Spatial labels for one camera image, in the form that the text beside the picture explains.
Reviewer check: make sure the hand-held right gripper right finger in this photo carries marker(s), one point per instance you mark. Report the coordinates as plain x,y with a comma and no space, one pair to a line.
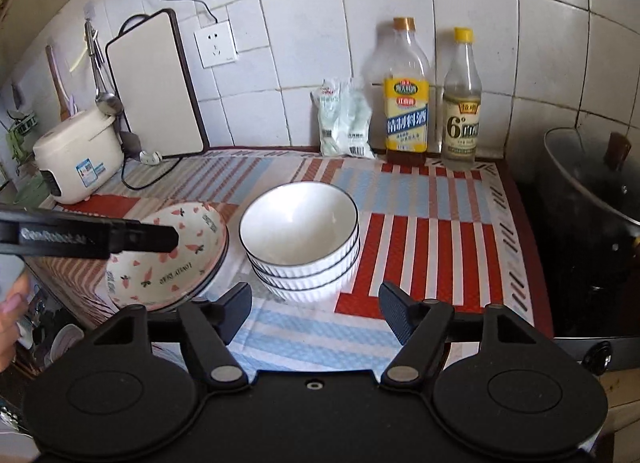
395,310

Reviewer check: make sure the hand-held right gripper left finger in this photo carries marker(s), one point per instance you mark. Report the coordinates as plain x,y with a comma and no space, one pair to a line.
237,310

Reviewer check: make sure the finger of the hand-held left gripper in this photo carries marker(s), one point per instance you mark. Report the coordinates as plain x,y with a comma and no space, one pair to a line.
150,240

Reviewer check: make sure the pink rabbit print plate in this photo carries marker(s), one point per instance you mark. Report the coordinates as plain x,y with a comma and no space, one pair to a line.
165,273

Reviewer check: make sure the white ribbed bowl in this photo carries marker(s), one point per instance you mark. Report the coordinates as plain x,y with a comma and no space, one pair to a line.
300,223
302,297
302,282

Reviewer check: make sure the person's left hand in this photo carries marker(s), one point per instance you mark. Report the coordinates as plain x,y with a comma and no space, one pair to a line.
10,328

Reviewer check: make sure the striped tablecloth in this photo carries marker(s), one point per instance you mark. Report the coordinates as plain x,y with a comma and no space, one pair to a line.
425,253

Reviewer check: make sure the white rice cooker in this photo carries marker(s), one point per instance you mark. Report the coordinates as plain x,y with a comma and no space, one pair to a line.
75,158

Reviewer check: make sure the white power plug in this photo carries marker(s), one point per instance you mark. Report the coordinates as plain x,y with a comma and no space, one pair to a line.
150,157

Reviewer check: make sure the wooden spatula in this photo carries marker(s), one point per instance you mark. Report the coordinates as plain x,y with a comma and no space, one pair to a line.
62,103

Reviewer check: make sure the metal ladle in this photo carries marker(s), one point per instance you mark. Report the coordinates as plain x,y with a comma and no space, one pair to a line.
110,103

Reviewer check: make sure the white cutting board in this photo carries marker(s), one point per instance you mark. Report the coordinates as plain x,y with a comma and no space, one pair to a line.
155,88

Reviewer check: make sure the black cooking pot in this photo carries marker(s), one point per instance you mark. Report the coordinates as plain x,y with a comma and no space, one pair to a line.
617,350
575,253

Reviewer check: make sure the white salt bag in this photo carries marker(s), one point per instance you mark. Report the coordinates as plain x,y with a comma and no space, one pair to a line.
345,128

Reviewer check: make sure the yellow label cooking wine bottle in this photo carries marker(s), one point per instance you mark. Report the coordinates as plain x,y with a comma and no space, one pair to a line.
406,118

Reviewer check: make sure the yellow cap vinegar bottle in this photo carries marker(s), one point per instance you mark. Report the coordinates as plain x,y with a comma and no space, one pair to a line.
462,128

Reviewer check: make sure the glass pot lid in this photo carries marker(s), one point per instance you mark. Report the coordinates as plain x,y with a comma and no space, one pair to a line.
590,168

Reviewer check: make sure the white wall socket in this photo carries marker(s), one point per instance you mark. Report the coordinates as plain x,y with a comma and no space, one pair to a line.
216,45

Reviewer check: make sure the clear adhesive wall hook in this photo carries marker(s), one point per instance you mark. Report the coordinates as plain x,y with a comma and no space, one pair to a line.
90,10

